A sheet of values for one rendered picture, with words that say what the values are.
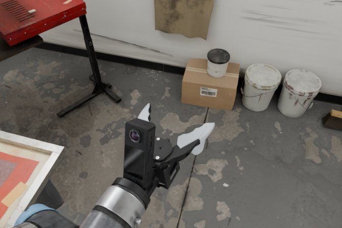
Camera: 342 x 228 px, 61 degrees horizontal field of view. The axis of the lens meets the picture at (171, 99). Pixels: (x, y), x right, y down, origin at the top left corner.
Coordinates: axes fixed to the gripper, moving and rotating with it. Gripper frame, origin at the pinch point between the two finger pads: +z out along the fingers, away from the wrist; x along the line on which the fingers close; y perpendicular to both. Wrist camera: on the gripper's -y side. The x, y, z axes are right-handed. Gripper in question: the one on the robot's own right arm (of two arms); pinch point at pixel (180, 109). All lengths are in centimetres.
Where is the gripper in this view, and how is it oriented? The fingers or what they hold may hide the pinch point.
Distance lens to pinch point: 60.4
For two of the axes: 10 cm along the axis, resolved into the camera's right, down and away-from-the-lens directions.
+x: 8.7, 2.5, -4.2
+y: 1.2, 7.3, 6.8
